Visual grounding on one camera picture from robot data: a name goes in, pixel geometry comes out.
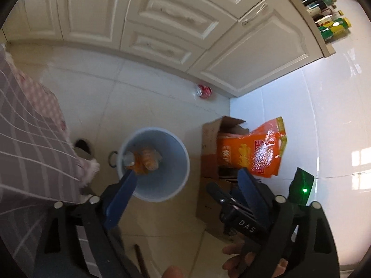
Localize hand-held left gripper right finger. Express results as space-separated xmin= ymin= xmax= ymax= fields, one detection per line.
xmin=237 ymin=168 xmax=340 ymax=278

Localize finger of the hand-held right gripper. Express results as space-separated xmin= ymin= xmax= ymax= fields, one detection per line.
xmin=206 ymin=182 xmax=241 ymax=209

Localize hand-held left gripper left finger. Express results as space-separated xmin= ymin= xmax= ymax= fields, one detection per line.
xmin=32 ymin=170 xmax=145 ymax=278

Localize orange snack wrapper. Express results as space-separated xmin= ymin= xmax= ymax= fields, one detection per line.
xmin=123 ymin=148 xmax=163 ymax=176

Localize light blue trash bin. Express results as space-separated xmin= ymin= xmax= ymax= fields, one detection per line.
xmin=108 ymin=127 xmax=190 ymax=202

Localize person's right hand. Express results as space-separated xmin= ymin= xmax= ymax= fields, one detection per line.
xmin=222 ymin=244 xmax=247 ymax=278

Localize large orange plastic bag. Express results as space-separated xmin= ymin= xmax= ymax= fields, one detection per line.
xmin=217 ymin=117 xmax=288 ymax=178

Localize brown cardboard box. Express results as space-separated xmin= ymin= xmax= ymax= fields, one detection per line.
xmin=195 ymin=116 xmax=261 ymax=242

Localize dark round object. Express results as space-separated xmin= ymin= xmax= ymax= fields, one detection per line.
xmin=74 ymin=139 xmax=95 ymax=160

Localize red drink can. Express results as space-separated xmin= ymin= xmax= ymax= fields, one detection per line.
xmin=194 ymin=84 xmax=213 ymax=99

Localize grey plaid tablecloth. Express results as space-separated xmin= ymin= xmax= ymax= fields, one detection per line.
xmin=0 ymin=43 xmax=100 ymax=278

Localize row of condiment bottles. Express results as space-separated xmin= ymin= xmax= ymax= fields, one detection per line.
xmin=282 ymin=0 xmax=352 ymax=42

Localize cream kitchen base cabinets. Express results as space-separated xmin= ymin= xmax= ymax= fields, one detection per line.
xmin=0 ymin=0 xmax=337 ymax=99

